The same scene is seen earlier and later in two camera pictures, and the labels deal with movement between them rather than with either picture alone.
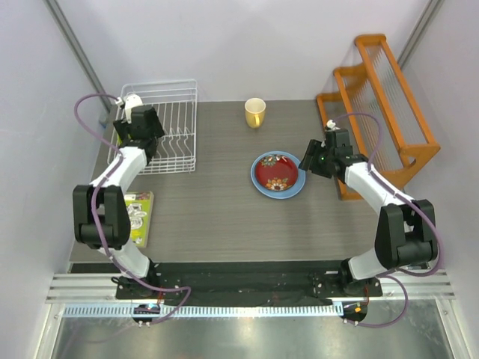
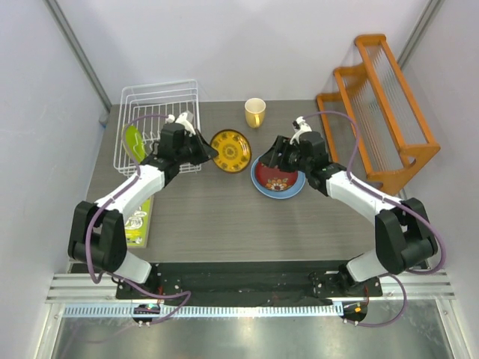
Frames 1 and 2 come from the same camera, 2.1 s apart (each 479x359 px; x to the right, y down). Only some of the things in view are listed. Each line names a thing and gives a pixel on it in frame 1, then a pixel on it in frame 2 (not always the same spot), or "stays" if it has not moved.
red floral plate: (275, 173) stays
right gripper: (315, 147) to (271, 158)
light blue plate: (294, 190) stays
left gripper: (123, 128) to (205, 152)
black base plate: (259, 283) stays
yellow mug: (255, 112) stays
